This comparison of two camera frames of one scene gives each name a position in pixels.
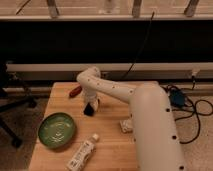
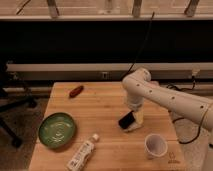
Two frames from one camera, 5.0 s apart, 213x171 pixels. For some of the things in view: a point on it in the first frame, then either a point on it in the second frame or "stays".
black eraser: x=88 y=110 to x=126 y=120
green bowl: x=56 y=130 stays
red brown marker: x=75 y=91 stays
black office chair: x=9 y=103 stays
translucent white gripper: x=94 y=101 to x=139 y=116
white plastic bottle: x=86 y=148 stays
